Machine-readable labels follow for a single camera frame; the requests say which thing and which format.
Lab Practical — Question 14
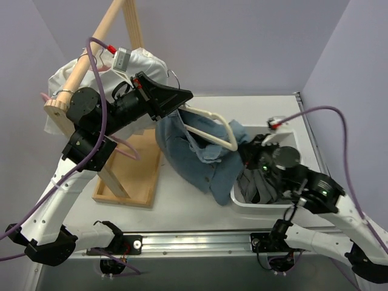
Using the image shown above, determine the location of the pink hanger rear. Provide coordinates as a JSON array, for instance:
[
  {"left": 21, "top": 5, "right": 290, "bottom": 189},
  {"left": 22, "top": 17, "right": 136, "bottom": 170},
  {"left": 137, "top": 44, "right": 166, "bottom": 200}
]
[{"left": 92, "top": 50, "right": 114, "bottom": 72}]

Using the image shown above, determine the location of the aluminium front rail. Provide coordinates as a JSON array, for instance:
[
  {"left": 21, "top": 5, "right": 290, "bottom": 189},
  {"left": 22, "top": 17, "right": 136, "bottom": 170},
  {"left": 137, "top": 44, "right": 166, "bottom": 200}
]
[{"left": 124, "top": 229, "right": 270, "bottom": 259}]

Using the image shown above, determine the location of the cream white garment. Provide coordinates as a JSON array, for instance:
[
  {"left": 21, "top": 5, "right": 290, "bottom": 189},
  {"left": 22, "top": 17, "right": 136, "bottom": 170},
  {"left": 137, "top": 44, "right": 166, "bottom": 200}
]
[{"left": 48, "top": 48, "right": 167, "bottom": 95}]

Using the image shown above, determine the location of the white plastic basket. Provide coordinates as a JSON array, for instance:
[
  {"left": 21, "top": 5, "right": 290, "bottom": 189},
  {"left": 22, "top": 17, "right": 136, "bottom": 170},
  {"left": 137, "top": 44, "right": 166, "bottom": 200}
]
[{"left": 230, "top": 125, "right": 303, "bottom": 215}]

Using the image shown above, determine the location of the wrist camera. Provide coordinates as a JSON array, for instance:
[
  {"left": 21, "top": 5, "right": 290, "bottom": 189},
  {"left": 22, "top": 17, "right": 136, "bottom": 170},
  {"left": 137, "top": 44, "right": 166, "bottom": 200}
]
[
  {"left": 111, "top": 47, "right": 131, "bottom": 83},
  {"left": 261, "top": 116, "right": 293, "bottom": 146}
]

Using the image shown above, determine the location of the pink hanger front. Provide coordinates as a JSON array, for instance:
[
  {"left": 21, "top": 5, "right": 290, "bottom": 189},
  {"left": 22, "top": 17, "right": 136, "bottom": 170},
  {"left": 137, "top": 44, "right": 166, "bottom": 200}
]
[{"left": 41, "top": 92, "right": 141, "bottom": 160}]

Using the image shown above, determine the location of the cream hanger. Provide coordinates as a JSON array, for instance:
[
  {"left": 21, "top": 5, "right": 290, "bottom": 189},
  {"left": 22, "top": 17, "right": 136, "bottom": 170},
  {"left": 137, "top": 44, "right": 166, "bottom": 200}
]
[{"left": 167, "top": 69, "right": 239, "bottom": 152}]

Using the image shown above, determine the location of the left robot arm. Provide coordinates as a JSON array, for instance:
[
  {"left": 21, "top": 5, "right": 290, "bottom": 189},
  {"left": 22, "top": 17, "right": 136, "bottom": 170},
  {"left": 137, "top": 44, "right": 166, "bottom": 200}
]
[{"left": 6, "top": 72, "right": 193, "bottom": 266}]

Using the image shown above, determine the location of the pink hanger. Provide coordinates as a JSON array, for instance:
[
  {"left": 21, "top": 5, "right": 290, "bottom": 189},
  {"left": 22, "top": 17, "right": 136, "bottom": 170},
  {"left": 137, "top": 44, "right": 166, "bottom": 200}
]
[
  {"left": 41, "top": 92, "right": 141, "bottom": 160},
  {"left": 92, "top": 50, "right": 114, "bottom": 72}
]

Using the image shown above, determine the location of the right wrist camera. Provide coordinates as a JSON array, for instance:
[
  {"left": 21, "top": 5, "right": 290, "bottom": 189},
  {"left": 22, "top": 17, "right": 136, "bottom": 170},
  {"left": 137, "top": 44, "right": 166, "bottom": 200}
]
[{"left": 261, "top": 116, "right": 293, "bottom": 146}]

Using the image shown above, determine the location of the light white shirt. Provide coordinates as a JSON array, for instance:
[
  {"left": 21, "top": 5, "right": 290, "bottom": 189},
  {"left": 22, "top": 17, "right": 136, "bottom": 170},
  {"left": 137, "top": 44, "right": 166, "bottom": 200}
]
[{"left": 44, "top": 69, "right": 158, "bottom": 137}]

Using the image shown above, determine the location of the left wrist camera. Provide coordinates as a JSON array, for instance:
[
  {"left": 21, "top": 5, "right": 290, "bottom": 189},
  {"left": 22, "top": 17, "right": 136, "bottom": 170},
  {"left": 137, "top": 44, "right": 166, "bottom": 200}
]
[{"left": 111, "top": 47, "right": 131, "bottom": 83}]

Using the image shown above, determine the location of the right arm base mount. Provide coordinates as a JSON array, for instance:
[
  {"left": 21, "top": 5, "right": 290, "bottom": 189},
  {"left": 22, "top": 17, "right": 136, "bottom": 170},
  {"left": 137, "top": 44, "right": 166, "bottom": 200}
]
[{"left": 250, "top": 232, "right": 303, "bottom": 276}]

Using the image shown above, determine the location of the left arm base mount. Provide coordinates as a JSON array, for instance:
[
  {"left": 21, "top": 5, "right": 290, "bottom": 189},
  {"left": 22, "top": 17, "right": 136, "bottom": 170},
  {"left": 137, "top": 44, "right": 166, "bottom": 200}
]
[{"left": 99, "top": 235, "right": 142, "bottom": 275}]

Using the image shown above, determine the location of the wooden clothes rack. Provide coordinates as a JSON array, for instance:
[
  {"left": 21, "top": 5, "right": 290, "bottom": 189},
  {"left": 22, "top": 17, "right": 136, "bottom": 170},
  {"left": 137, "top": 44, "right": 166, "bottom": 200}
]
[{"left": 44, "top": 0, "right": 162, "bottom": 208}]

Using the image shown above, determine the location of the grey pleated skirt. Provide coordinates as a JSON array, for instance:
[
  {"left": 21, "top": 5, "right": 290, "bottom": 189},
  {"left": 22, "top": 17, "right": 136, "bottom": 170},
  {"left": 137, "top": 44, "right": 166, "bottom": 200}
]
[{"left": 236, "top": 169, "right": 290, "bottom": 205}]

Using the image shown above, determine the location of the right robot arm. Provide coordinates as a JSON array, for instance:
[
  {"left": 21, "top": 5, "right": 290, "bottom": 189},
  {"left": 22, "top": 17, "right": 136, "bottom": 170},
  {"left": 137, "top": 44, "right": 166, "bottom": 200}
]
[{"left": 238, "top": 135, "right": 387, "bottom": 284}]

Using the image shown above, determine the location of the blue denim garment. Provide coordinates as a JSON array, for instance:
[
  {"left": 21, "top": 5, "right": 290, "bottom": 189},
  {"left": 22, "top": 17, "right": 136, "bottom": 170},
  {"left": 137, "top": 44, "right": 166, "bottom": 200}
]
[{"left": 155, "top": 110, "right": 244, "bottom": 206}]

